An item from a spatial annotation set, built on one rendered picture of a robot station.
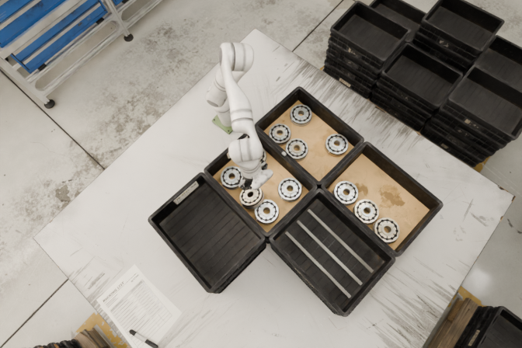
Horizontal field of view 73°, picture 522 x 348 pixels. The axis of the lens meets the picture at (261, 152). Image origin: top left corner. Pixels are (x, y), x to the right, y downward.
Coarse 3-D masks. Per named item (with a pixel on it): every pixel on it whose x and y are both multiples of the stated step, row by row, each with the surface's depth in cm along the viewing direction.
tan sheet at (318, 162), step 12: (276, 120) 170; (288, 120) 169; (312, 120) 169; (300, 132) 167; (312, 132) 166; (324, 132) 166; (336, 132) 166; (312, 144) 164; (324, 144) 164; (336, 144) 163; (348, 144) 163; (312, 156) 162; (324, 156) 162; (312, 168) 160; (324, 168) 159
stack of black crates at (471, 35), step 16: (448, 0) 228; (464, 0) 223; (432, 16) 232; (448, 16) 231; (464, 16) 230; (480, 16) 222; (496, 16) 216; (416, 32) 228; (432, 32) 221; (448, 32) 214; (464, 32) 226; (480, 32) 225; (496, 32) 212; (432, 48) 230; (448, 48) 221; (464, 48) 215; (480, 48) 221; (448, 64) 230; (464, 64) 223
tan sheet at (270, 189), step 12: (276, 168) 160; (276, 180) 158; (228, 192) 157; (240, 192) 157; (264, 192) 156; (276, 192) 156; (240, 204) 155; (288, 204) 154; (252, 216) 153; (264, 228) 150
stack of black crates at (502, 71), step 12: (492, 48) 232; (504, 48) 227; (516, 48) 222; (480, 60) 230; (492, 60) 230; (504, 60) 229; (516, 60) 227; (492, 72) 226; (504, 72) 226; (516, 72) 225; (516, 84) 222
